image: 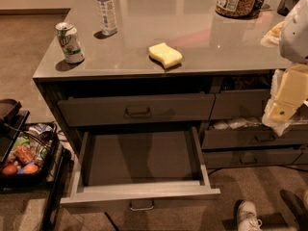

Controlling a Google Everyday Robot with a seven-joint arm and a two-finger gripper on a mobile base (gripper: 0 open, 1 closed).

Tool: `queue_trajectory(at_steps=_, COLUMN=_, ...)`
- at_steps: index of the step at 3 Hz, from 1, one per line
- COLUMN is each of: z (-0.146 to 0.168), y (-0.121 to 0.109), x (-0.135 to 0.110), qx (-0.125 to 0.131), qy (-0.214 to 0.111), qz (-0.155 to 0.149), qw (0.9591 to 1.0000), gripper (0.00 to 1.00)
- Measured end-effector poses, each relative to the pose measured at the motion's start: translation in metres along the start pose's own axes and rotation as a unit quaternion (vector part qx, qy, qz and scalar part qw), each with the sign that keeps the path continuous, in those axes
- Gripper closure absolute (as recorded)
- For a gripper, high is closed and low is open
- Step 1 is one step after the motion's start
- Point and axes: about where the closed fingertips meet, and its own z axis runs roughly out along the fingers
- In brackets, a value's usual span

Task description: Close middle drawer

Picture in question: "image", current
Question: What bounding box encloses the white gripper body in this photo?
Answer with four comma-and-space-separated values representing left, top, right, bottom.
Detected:
269, 64, 308, 122

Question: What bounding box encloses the grey drawer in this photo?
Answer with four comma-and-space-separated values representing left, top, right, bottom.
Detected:
201, 126, 308, 149
61, 127, 220, 213
211, 90, 270, 120
58, 92, 215, 126
203, 147, 308, 169

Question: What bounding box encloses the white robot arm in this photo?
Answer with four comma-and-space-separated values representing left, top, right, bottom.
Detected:
269, 0, 308, 122

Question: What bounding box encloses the grey drawer cabinet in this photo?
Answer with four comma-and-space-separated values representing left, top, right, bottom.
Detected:
32, 0, 308, 214

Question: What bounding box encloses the yellow sponge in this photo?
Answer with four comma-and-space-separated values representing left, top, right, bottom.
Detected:
148, 42, 183, 69

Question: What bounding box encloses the clear plastic water bottle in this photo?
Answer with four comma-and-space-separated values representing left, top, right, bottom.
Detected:
95, 0, 117, 36

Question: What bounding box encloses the green white soda can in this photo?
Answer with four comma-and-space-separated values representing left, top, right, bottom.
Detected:
56, 22, 85, 64

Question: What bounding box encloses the black basket of groceries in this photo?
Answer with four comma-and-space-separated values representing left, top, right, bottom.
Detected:
0, 123, 59, 188

